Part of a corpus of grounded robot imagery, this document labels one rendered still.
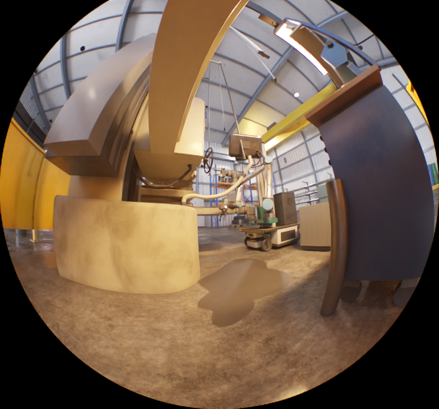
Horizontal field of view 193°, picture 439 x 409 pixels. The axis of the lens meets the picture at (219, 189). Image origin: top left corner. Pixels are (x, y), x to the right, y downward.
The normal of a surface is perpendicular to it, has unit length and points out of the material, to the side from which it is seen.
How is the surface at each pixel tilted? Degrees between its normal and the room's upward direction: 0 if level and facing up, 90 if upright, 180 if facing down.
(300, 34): 180
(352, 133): 90
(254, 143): 109
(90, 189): 90
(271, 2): 169
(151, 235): 90
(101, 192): 90
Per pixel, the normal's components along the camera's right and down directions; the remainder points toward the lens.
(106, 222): 0.41, -0.22
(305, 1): -0.04, 1.00
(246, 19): 0.12, 0.91
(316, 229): -0.91, -0.05
